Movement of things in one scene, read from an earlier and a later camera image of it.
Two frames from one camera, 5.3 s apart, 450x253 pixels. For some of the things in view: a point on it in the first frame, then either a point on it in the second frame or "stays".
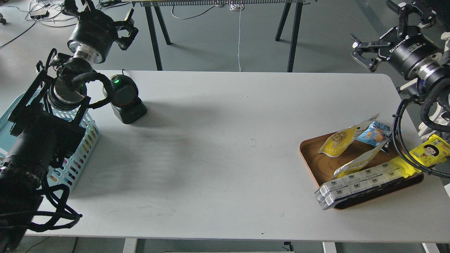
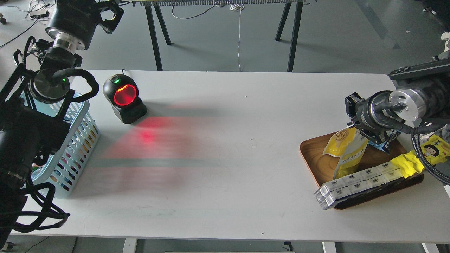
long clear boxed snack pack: [330, 192] stays
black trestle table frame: [149, 4] stays
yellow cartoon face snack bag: [430, 151] stays
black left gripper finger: [123, 42] -> [108, 26]
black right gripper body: [404, 51] -> [375, 111]
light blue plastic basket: [64, 173] stays
